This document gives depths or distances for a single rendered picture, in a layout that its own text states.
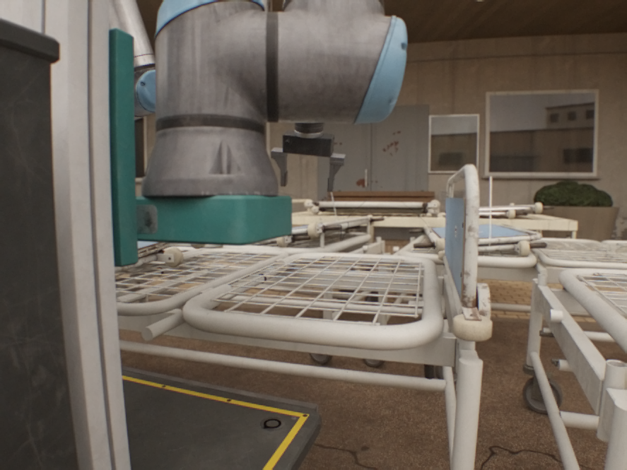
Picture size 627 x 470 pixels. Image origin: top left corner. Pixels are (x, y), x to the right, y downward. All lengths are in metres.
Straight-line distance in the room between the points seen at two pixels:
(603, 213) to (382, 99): 5.55
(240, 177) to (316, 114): 0.14
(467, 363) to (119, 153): 0.60
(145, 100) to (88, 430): 0.72
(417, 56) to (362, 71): 6.78
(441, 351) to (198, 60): 0.66
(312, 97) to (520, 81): 6.85
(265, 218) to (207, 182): 0.09
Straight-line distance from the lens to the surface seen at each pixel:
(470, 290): 0.74
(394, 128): 7.00
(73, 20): 0.54
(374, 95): 0.55
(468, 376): 0.71
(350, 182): 7.00
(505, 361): 1.99
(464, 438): 0.76
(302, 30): 0.55
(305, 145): 1.06
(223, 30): 0.55
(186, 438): 0.75
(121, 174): 0.55
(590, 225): 5.97
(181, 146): 0.52
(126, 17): 1.07
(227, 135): 0.52
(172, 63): 0.56
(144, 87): 1.03
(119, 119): 0.56
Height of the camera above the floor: 0.72
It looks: 5 degrees down
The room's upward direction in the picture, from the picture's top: straight up
